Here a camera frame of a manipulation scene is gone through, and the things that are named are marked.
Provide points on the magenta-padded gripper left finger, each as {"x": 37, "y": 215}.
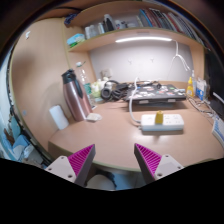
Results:
{"x": 60, "y": 166}

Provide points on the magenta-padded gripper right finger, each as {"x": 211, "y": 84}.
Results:
{"x": 166, "y": 164}

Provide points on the white power strip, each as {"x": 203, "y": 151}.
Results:
{"x": 173, "y": 122}

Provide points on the small white adapter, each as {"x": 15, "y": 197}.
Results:
{"x": 94, "y": 117}

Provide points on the grey laptop stand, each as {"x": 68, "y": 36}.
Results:
{"x": 156, "y": 103}

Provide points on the pink thermos flask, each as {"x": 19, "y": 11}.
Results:
{"x": 76, "y": 100}

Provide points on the black laptop with stickers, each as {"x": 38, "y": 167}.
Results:
{"x": 156, "y": 91}

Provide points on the yellow squeeze bottle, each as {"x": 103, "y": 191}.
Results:
{"x": 190, "y": 88}

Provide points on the blue white carton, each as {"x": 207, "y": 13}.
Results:
{"x": 201, "y": 89}

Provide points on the white green plastic bag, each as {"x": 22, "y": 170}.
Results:
{"x": 97, "y": 88}

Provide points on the plastic water bottle green label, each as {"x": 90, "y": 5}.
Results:
{"x": 85, "y": 83}

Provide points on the clear pump bottle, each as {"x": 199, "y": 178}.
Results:
{"x": 194, "y": 80}

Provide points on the black headphones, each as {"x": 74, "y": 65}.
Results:
{"x": 107, "y": 91}

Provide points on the black monitor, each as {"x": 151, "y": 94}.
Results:
{"x": 215, "y": 83}

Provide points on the white light bar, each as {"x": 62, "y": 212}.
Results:
{"x": 143, "y": 39}

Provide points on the wooden shelf unit with books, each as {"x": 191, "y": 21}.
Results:
{"x": 133, "y": 31}

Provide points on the white wall socket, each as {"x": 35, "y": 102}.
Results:
{"x": 107, "y": 73}

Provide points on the white wall hook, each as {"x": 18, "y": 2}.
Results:
{"x": 152, "y": 60}
{"x": 130, "y": 61}

